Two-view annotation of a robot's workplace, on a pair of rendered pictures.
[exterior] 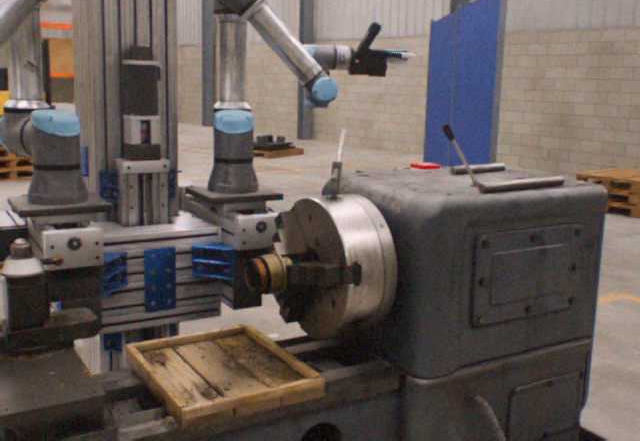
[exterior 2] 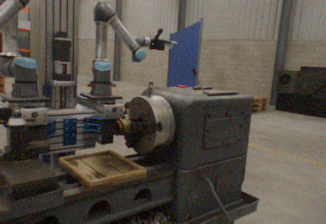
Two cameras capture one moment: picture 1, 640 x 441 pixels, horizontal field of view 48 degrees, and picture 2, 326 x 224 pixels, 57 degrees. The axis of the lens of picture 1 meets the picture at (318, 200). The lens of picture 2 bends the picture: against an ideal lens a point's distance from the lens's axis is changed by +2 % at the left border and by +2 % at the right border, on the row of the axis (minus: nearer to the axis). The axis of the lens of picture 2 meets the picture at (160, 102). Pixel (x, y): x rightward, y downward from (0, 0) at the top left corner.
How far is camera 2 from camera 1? 0.14 m
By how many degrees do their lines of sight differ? 8
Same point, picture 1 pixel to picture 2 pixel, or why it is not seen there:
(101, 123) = (44, 64)
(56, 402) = (36, 179)
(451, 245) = (196, 116)
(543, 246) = (230, 118)
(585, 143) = (229, 85)
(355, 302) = (158, 138)
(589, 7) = (231, 31)
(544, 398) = (228, 178)
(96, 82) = (42, 46)
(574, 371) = (239, 168)
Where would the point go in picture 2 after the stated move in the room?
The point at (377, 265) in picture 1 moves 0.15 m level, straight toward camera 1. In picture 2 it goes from (167, 124) to (169, 130)
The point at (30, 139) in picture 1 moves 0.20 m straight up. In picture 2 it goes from (13, 69) to (13, 33)
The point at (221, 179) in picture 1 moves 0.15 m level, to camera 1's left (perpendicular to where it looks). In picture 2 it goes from (97, 89) to (74, 89)
